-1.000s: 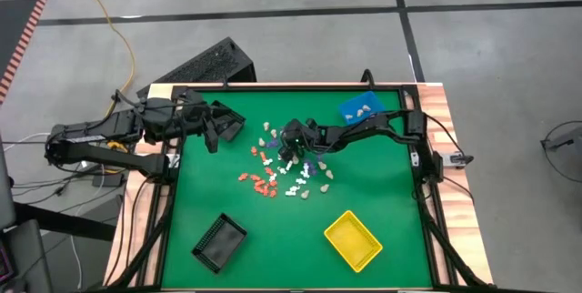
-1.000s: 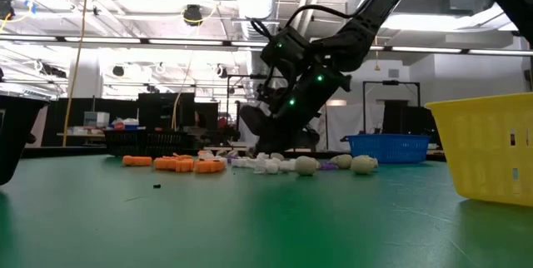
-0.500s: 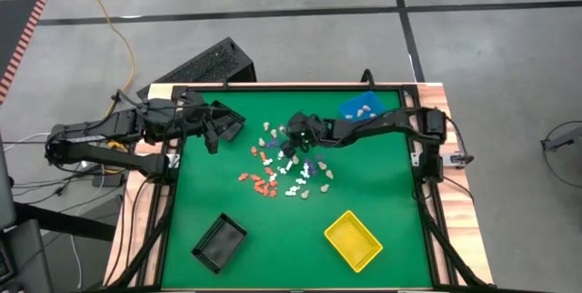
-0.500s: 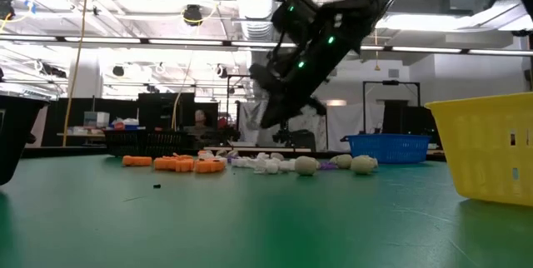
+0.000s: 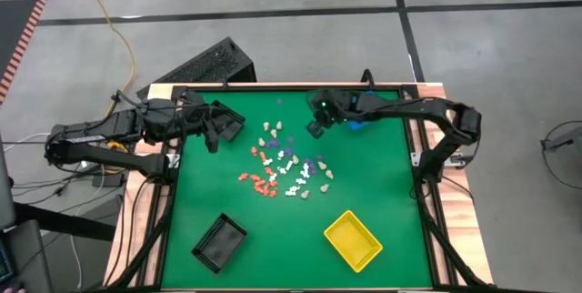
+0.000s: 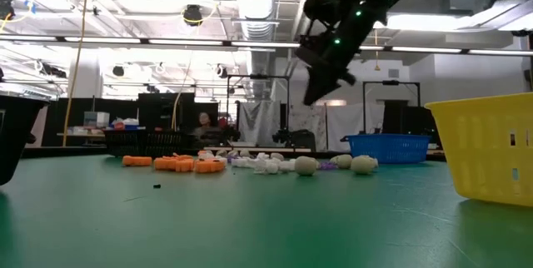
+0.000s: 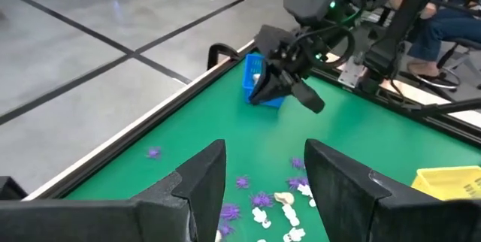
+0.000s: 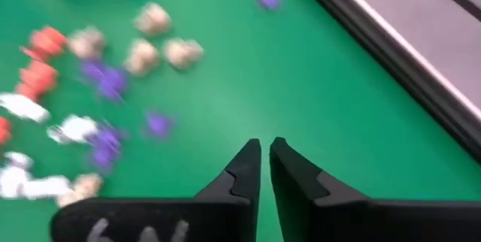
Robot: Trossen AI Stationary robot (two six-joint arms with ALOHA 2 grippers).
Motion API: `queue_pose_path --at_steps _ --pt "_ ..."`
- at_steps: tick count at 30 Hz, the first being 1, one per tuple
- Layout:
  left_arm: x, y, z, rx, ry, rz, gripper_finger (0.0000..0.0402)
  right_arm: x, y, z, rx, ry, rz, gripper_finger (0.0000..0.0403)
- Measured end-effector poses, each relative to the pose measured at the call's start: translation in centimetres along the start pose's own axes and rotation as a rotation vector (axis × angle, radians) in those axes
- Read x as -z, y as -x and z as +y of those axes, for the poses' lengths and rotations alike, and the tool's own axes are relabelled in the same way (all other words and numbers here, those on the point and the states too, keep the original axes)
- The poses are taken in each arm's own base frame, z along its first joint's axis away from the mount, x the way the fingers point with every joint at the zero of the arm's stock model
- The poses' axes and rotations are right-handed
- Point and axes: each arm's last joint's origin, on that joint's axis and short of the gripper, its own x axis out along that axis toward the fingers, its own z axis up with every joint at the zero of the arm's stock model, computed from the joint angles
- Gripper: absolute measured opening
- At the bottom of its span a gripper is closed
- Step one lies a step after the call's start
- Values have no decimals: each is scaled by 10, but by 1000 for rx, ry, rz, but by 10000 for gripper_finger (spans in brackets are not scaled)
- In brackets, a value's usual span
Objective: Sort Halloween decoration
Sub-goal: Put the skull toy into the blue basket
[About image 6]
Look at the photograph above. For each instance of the black round ceiling device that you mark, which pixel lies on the black round ceiling device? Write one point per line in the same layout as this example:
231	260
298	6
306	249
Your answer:
192	15

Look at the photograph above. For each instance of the long LED light bar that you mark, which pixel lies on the long LED light bar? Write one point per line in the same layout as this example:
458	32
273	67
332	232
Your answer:
187	42

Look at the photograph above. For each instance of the blue plastic mesh basket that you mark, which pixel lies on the blue plastic mesh basket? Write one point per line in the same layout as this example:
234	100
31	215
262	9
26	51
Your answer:
387	149

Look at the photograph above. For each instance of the person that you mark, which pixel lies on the person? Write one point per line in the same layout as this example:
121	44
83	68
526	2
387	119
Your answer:
204	120

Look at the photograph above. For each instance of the white storage box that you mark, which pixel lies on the white storage box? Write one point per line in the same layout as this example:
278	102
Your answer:
96	120

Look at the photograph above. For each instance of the small red container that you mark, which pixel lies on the small red container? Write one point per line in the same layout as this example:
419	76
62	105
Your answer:
119	126

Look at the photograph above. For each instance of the blue tray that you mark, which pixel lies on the blue tray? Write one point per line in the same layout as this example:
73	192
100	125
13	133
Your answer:
131	127

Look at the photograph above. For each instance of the yellow plastic mesh basket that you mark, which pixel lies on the yellow plastic mesh basket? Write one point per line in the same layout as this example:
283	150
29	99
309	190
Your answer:
479	155

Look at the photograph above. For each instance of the black plastic mesh basket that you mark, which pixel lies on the black plastic mesh basket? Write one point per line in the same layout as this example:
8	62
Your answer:
16	135
141	143

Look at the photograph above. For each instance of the black metal stand frame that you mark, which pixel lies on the black metal stand frame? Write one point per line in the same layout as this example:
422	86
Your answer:
391	82
258	77

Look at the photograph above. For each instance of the silver ventilation duct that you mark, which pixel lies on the silver ventilation duct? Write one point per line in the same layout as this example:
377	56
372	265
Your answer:
258	10

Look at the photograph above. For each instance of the black partition wall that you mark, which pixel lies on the black partition wall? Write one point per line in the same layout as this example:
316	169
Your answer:
75	114

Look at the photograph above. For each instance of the black aluminium table frame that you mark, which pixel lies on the black aluminium table frame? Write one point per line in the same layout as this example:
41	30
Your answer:
62	152

